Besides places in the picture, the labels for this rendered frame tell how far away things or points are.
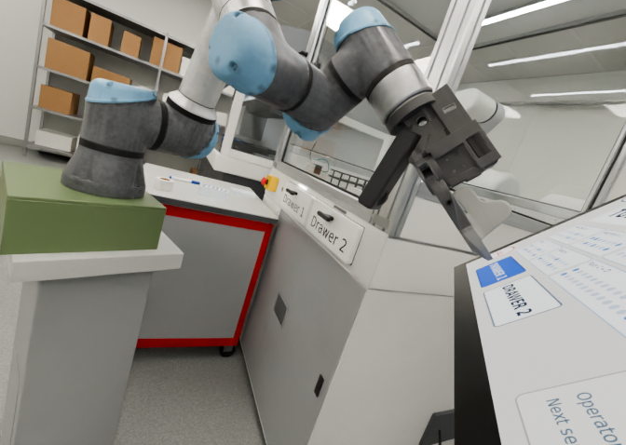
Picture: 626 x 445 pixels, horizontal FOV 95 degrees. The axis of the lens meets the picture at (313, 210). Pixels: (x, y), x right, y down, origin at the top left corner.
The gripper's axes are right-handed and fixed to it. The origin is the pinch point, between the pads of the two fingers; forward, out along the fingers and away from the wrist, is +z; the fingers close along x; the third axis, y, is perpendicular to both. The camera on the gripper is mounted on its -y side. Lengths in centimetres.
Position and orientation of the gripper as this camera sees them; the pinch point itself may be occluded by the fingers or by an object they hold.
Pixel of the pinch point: (478, 252)
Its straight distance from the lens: 41.0
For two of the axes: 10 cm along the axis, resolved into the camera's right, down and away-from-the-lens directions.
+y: 7.8, -4.9, -3.9
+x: 4.4, -0.2, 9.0
